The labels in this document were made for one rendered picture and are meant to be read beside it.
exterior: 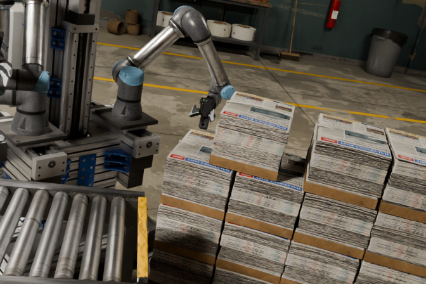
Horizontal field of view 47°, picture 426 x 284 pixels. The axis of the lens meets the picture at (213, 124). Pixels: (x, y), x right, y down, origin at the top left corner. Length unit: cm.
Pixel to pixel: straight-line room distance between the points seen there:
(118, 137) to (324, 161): 101
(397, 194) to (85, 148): 133
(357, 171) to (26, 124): 133
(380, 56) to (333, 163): 705
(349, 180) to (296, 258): 41
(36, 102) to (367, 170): 133
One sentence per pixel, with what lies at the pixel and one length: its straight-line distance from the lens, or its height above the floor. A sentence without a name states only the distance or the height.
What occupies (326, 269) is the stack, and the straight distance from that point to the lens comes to 218.
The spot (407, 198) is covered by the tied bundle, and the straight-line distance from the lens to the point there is 204.
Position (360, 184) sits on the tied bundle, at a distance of 200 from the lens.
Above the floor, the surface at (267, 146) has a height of 97.
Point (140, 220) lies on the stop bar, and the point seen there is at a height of 82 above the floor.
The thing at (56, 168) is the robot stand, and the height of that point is 72.
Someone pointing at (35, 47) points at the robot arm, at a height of 123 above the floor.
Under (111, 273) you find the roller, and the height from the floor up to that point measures 80.
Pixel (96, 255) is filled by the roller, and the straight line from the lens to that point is 151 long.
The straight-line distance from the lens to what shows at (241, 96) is 223.
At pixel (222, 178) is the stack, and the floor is 79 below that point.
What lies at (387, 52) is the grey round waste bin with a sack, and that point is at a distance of 892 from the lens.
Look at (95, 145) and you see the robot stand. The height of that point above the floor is 72.
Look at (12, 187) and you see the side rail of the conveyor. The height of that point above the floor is 79.
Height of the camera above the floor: 170
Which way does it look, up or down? 20 degrees down
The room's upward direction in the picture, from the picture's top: 11 degrees clockwise
